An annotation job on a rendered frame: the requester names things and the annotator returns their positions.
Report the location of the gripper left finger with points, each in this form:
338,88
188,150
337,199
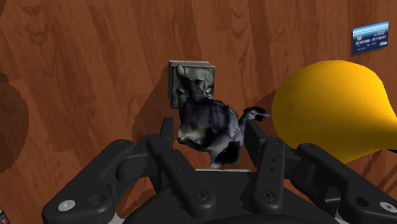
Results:
130,173

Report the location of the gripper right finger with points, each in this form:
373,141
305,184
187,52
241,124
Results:
310,173

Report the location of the yellow rounded vase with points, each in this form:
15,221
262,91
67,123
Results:
336,108

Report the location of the dark grey glove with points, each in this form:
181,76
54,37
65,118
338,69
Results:
206,127

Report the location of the small dark red-marked object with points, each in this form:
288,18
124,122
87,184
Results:
3,217

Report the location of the blue bank card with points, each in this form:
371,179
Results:
370,37

